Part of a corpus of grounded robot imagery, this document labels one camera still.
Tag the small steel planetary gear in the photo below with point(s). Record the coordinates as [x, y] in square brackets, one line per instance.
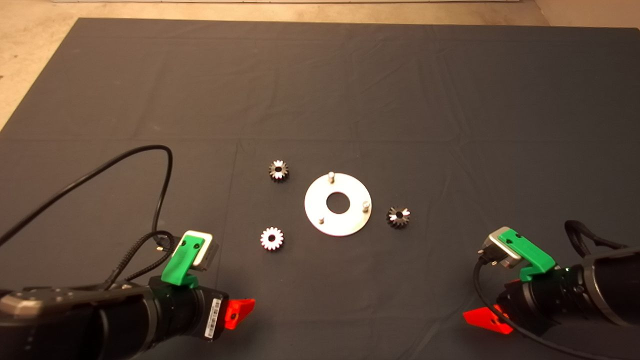
[395, 222]
[266, 235]
[278, 176]

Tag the round metal carrier plate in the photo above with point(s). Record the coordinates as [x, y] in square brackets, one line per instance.
[320, 200]

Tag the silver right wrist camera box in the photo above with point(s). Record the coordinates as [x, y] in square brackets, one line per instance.
[492, 241]

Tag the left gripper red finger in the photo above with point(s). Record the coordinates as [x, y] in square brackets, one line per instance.
[237, 312]

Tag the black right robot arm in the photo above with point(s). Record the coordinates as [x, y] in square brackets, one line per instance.
[615, 285]

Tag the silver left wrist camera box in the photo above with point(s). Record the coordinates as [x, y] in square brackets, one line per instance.
[210, 255]

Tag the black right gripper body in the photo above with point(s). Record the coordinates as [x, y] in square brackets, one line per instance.
[545, 300]

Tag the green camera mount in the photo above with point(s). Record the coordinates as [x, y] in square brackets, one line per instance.
[530, 255]
[180, 265]

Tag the dark grey table cloth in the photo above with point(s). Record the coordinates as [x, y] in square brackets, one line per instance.
[350, 100]

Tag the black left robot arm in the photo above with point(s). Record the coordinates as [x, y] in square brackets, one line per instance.
[75, 330]

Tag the green right camera mount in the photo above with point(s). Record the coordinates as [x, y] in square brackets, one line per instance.
[530, 255]

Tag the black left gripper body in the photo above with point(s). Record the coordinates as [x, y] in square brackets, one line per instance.
[190, 315]

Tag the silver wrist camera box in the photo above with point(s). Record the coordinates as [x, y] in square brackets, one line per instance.
[492, 241]
[210, 255]

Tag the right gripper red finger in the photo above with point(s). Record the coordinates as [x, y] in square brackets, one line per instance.
[487, 320]

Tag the green left camera mount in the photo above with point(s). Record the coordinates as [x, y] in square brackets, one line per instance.
[180, 265]

